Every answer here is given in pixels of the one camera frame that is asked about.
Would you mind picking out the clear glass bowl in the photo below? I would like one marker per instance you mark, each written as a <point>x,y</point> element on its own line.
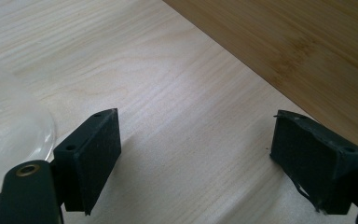
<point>11,137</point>

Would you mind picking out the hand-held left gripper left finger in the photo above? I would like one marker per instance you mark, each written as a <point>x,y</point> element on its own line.
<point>88,161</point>

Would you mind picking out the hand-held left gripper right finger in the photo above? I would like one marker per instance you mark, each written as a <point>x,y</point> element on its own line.
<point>310,161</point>

